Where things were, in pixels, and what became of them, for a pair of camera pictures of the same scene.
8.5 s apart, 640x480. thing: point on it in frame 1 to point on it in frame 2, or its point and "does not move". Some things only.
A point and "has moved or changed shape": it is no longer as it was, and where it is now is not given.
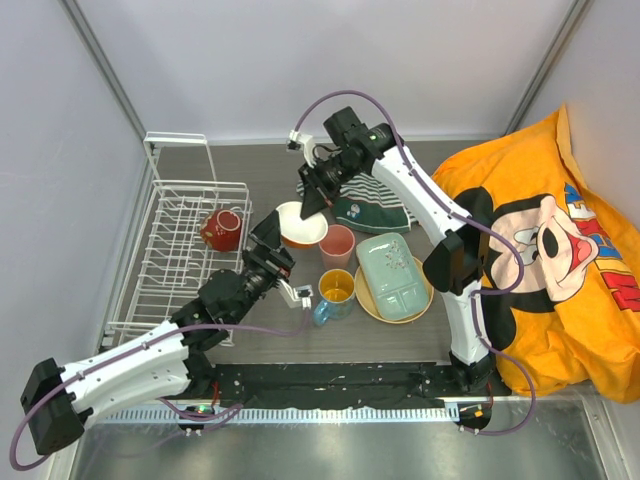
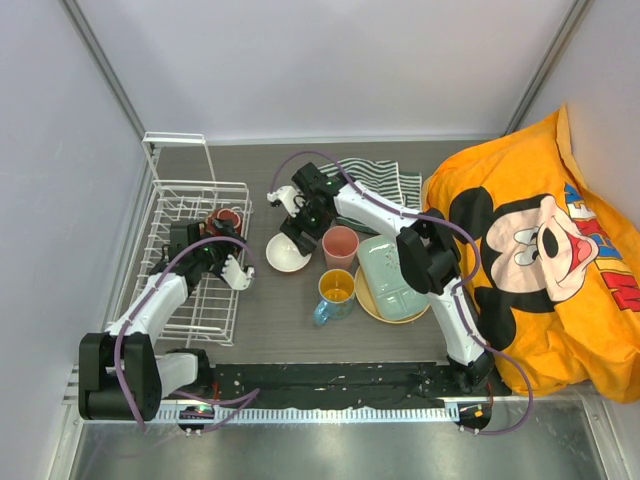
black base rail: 404,385 does not move
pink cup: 337,247 does not move
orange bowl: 298,232 has moved or changed shape
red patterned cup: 221,229 does not move
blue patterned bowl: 336,289 does not move
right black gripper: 313,200 to 295,235
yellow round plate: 365,299 does not move
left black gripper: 266,255 to 225,249
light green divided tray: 395,282 does not move
